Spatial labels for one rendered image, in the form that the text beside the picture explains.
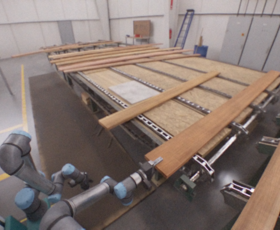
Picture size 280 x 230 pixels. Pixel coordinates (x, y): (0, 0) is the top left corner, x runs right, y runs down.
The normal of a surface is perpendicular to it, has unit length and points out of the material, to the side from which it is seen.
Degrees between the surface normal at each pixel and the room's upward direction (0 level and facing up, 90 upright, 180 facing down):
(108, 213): 0
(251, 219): 22
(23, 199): 7
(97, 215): 0
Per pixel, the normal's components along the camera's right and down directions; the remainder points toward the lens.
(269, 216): -0.23, -0.94
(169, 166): 0.00, -0.83
